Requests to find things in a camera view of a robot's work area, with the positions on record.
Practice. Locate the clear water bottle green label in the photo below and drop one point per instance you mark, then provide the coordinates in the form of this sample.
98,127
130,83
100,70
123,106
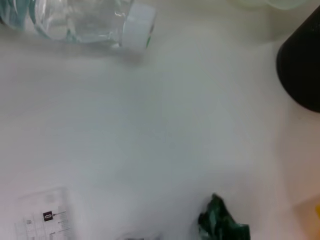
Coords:
75,20

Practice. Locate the black mesh pen holder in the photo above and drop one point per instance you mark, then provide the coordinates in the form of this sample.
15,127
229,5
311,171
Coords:
302,62

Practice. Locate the clear plastic ruler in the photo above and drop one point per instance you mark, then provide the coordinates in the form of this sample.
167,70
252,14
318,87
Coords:
47,217

